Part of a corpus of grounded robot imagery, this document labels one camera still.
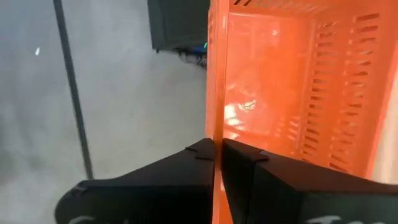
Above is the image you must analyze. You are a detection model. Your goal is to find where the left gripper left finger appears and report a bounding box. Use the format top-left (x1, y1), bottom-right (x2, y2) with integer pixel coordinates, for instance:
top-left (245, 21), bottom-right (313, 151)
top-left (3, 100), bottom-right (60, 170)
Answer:
top-left (55, 138), bottom-right (215, 224)

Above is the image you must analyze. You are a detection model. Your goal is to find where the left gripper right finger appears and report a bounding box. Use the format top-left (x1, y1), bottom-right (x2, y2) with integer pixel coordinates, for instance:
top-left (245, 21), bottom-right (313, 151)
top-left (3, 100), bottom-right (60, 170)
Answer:
top-left (222, 138), bottom-right (398, 224)

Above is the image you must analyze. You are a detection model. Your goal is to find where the orange plastic basket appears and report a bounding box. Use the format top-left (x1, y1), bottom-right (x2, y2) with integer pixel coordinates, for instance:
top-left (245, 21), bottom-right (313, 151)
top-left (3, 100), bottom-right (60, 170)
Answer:
top-left (205, 0), bottom-right (398, 224)

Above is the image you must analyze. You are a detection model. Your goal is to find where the black equipment box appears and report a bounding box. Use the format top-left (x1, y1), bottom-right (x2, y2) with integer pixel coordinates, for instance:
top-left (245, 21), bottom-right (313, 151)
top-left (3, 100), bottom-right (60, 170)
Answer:
top-left (147, 0), bottom-right (211, 52)

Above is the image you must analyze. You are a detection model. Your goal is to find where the black cable bundle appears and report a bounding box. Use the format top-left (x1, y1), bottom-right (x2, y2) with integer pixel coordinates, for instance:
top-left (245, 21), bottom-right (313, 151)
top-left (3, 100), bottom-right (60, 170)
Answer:
top-left (174, 46), bottom-right (208, 71)

